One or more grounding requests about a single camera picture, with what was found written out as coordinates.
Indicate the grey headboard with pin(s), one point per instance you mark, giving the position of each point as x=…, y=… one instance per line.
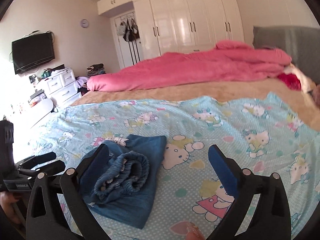
x=301, y=43

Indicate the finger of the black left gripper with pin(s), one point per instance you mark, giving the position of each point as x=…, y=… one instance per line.
x=37, y=158
x=50, y=169

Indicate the hanging bags on door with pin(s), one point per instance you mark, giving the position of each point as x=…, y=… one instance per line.
x=128, y=31

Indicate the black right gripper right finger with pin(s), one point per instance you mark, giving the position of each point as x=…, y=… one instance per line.
x=271, y=219

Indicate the white wardrobe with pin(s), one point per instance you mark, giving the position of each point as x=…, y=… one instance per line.
x=183, y=26

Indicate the blue denim pants lace trim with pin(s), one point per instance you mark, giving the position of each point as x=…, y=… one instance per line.
x=120, y=182

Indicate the white drawer cabinet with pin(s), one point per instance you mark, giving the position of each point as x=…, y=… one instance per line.
x=61, y=88

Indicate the pile of dark clothes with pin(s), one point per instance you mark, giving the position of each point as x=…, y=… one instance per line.
x=96, y=69

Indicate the red cloth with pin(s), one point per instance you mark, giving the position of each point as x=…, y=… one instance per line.
x=291, y=81

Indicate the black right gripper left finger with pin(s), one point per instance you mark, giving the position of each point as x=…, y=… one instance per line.
x=45, y=218

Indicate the black wall television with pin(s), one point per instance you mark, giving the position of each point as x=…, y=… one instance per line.
x=32, y=51

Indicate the left hand painted nails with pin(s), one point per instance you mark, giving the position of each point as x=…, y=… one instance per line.
x=8, y=200

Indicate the cartoon cat print sheet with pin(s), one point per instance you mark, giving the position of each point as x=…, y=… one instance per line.
x=265, y=136

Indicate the pink duvet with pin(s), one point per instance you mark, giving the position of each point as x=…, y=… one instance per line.
x=227, y=61

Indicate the purple wall clock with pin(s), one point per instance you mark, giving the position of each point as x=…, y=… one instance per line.
x=84, y=23

